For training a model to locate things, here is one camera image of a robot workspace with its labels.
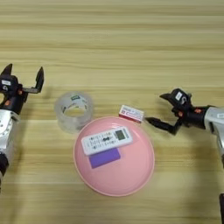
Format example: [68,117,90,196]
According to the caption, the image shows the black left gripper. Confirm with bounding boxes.
[0,63,45,116]

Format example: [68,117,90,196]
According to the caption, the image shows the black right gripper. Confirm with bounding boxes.
[144,92,209,136]

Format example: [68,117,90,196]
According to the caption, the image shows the small red white box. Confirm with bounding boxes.
[118,104,145,123]

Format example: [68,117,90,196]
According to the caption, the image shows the clear packing tape roll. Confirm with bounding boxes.
[53,91,95,135]

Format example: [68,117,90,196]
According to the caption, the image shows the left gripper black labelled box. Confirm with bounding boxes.
[0,73,20,95]

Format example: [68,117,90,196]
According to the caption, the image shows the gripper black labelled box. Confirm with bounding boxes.
[170,87,193,109]
[0,73,20,95]

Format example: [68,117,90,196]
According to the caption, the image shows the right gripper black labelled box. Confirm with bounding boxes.
[170,87,193,109]

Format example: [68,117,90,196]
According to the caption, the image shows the white remote control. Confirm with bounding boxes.
[80,126,134,157]

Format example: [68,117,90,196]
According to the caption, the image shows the purple rectangular block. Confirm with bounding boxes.
[88,147,122,170]

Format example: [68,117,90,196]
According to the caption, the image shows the pink round plate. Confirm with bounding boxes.
[73,115,156,198]

